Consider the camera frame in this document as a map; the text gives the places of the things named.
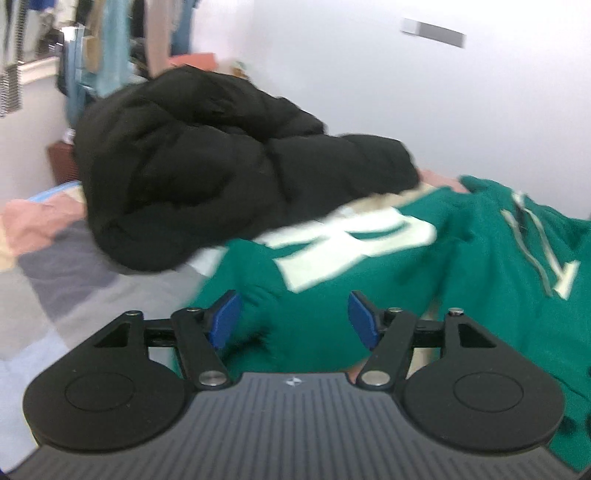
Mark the green hooded sweatshirt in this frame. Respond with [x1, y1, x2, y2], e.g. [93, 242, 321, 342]
[195, 176, 590, 469]

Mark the patchwork bed sheet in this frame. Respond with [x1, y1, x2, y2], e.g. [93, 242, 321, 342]
[1, 182, 222, 471]

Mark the black puffer jacket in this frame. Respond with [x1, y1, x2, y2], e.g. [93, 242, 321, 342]
[73, 66, 420, 272]

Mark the grey wall switch panel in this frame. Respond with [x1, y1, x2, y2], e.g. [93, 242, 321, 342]
[401, 19, 466, 48]

